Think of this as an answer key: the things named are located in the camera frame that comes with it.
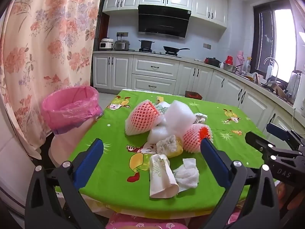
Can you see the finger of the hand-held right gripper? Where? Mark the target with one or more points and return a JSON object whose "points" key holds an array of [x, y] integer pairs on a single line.
{"points": [[256, 142], [277, 131]]}

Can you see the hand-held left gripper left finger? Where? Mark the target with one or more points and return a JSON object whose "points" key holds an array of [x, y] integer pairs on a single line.
{"points": [[90, 162]]}

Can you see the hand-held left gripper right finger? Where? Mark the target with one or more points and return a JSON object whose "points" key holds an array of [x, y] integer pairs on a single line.
{"points": [[214, 162]]}

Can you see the white tissue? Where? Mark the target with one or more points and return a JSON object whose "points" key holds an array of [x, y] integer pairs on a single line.
{"points": [[187, 176]]}

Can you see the foam fruit net orange core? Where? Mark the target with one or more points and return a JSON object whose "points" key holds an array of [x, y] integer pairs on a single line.
{"points": [[193, 138]]}

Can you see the yellow sponge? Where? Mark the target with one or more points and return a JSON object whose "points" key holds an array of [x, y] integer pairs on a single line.
{"points": [[177, 150]]}

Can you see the small printed wrapper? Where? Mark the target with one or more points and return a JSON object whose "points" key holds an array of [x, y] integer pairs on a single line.
{"points": [[200, 118]]}

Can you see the beige tissue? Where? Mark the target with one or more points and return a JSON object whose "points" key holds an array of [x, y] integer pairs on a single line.
{"points": [[166, 143]]}

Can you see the white paper cup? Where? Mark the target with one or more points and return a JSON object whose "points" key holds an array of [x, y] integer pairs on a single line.
{"points": [[159, 179]]}

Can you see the white angled foam block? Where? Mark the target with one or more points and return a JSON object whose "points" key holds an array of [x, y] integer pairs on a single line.
{"points": [[178, 114]]}

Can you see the waste bin with pink liner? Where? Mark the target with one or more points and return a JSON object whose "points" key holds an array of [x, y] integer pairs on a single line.
{"points": [[69, 105]]}

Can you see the small white foam block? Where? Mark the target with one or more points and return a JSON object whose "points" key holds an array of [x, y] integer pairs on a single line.
{"points": [[157, 133]]}

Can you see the pink white foam fruit net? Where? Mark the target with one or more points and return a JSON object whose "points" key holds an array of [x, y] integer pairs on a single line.
{"points": [[140, 116]]}

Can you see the small yellow scrap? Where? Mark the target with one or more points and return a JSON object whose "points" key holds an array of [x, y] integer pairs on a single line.
{"points": [[159, 99]]}

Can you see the person's right hand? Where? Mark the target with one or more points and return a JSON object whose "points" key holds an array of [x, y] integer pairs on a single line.
{"points": [[286, 195]]}

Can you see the green cartoon printed tablecloth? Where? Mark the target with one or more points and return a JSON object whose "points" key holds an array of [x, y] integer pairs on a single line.
{"points": [[114, 133]]}

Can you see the white countertop appliance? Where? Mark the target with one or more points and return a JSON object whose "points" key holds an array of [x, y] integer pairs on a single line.
{"points": [[299, 93]]}

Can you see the white bottle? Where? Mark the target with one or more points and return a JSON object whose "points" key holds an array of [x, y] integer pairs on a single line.
{"points": [[269, 71]]}

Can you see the small red floor bin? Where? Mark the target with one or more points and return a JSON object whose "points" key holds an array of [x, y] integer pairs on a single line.
{"points": [[193, 95]]}

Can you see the chrome faucet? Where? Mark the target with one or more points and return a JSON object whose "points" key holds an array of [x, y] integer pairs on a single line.
{"points": [[271, 59]]}

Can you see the spray bottle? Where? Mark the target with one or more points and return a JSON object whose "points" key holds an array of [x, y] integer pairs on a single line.
{"points": [[248, 65]]}

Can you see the steel bowl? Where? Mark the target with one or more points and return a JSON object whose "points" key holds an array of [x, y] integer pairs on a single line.
{"points": [[230, 68]]}

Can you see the person's pink patterned clothing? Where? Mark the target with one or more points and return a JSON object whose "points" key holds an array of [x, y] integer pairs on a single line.
{"points": [[143, 223]]}

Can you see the dark framed window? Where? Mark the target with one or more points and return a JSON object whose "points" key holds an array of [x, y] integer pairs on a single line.
{"points": [[262, 40]]}

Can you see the beige kitchen countertop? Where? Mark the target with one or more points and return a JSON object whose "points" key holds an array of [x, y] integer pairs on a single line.
{"points": [[190, 60]]}

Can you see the white lower kitchen cabinets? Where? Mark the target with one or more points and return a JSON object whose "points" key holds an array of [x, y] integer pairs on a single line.
{"points": [[154, 74]]}

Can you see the white rice cooker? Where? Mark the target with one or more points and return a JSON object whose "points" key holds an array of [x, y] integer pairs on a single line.
{"points": [[106, 44]]}

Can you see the black wok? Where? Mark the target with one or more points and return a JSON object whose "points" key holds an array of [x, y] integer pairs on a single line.
{"points": [[171, 49]]}

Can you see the steel pressure cooker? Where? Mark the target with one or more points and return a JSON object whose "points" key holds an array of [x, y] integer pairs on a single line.
{"points": [[122, 45]]}

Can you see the gas stove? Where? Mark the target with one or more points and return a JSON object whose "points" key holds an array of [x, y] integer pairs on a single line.
{"points": [[157, 52]]}

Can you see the floral curtain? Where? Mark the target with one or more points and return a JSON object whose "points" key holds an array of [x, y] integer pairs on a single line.
{"points": [[47, 40]]}

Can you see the black stockpot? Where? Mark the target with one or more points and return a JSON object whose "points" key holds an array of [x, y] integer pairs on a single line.
{"points": [[145, 44]]}

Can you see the black range hood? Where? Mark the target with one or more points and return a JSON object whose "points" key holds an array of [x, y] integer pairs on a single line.
{"points": [[164, 21]]}

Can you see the small wall outlet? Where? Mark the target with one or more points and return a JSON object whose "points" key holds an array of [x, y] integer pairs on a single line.
{"points": [[207, 45]]}

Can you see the dark double wall outlet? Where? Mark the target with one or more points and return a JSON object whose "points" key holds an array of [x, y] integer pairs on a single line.
{"points": [[122, 34]]}

